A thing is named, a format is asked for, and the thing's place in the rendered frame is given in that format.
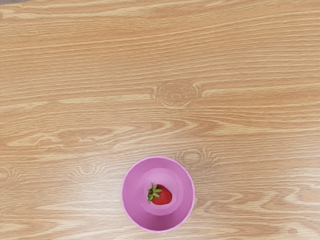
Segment pink cup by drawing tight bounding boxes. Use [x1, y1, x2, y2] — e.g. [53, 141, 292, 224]
[120, 155, 196, 234]

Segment red strawberry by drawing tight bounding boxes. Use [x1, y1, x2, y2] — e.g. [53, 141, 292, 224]
[147, 182, 173, 206]

